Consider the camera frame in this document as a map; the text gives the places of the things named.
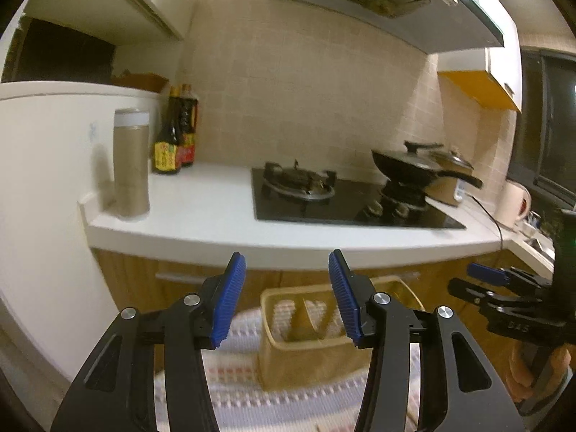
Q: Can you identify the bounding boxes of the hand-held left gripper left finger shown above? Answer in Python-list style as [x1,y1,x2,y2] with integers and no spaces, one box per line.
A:
[50,252,247,432]

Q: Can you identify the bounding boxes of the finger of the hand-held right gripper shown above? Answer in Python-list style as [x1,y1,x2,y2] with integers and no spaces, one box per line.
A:
[467,262,555,289]
[448,278,501,321]

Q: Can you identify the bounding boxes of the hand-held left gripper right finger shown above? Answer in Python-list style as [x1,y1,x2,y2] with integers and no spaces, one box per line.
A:
[328,249,525,432]

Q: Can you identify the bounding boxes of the yellow woven basket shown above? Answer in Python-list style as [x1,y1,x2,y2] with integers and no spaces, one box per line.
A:
[258,275,426,392]

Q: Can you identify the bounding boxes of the person's right hand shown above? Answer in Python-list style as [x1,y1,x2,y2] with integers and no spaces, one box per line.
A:
[508,346,576,411]

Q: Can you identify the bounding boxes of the kitchen sink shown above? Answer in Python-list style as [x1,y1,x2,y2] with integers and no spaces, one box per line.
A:
[517,229,557,262]

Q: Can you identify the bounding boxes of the white electric kettle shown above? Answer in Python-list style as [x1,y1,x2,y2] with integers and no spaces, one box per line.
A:
[494,180,532,230]

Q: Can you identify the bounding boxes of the black glass gas stove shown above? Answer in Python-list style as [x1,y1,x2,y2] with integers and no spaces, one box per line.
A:
[251,166,467,230]

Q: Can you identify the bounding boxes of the tan pot with glass lid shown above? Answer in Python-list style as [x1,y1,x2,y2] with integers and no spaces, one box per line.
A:
[427,148,474,208]

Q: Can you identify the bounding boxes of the wooden base cabinet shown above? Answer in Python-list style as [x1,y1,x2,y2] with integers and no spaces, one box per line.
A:
[92,247,555,370]

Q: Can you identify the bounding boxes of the striped woven cloth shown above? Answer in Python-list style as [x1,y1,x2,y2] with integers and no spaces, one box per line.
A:
[153,299,433,432]

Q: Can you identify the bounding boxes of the gas burner grate under wok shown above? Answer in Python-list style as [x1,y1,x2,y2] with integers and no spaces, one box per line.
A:
[355,179,429,224]

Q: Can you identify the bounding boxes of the bare gas burner grate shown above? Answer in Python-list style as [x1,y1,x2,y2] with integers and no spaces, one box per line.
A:
[263,159,338,202]

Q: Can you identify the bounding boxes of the black wok with lid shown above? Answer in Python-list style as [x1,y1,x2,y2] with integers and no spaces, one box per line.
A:
[371,140,483,190]

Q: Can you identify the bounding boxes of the dark window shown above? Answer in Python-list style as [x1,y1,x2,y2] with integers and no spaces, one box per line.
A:
[506,47,576,211]

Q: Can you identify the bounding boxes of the small soy sauce bottle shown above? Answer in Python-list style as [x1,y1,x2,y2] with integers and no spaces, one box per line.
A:
[152,86,183,175]

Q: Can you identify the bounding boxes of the tan thermos bottle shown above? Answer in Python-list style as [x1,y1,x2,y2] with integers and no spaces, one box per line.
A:
[113,108,152,221]

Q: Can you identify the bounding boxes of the large soy sauce bottle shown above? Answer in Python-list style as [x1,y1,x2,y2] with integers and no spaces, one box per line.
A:
[177,83,201,167]

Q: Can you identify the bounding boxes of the white refrigerator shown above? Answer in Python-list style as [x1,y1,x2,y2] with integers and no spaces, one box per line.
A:
[0,80,163,385]

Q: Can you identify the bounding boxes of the brown cardboard box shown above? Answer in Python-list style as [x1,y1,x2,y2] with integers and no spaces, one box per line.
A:
[110,72,170,94]

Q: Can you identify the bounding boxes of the metal drawer handle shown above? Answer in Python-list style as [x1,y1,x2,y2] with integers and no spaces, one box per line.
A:
[155,271,217,285]

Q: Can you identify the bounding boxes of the black power cable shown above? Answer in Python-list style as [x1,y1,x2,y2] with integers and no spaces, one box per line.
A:
[463,193,505,249]

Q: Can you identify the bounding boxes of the white and yellow wall cabinet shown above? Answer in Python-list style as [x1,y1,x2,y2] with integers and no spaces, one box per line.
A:
[437,0,525,113]

